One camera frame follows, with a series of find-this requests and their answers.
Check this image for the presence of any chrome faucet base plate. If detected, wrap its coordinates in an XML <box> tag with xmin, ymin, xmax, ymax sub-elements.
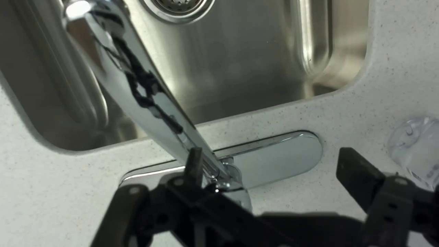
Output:
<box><xmin>119</xmin><ymin>129</ymin><xmax>323</xmax><ymax>195</ymax></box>

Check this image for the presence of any chrome faucet spout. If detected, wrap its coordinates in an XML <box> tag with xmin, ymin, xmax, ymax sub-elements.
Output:
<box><xmin>60</xmin><ymin>0</ymin><xmax>253</xmax><ymax>214</ymax></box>

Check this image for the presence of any round metal sink drain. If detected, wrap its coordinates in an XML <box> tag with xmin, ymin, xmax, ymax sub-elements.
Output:
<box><xmin>141</xmin><ymin>0</ymin><xmax>216</xmax><ymax>25</ymax></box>

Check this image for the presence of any stainless steel sink basin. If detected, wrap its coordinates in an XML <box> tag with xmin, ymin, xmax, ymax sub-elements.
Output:
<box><xmin>0</xmin><ymin>0</ymin><xmax>370</xmax><ymax>154</ymax></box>

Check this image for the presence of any clear plastic water bottle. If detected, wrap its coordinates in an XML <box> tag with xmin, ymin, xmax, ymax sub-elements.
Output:
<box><xmin>386</xmin><ymin>116</ymin><xmax>439</xmax><ymax>191</ymax></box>

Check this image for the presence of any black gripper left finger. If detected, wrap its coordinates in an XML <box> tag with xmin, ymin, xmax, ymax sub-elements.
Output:
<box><xmin>90</xmin><ymin>147</ymin><xmax>211</xmax><ymax>247</ymax></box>

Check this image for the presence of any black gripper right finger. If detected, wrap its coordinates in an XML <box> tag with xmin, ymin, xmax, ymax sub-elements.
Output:
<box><xmin>334</xmin><ymin>147</ymin><xmax>439</xmax><ymax>247</ymax></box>

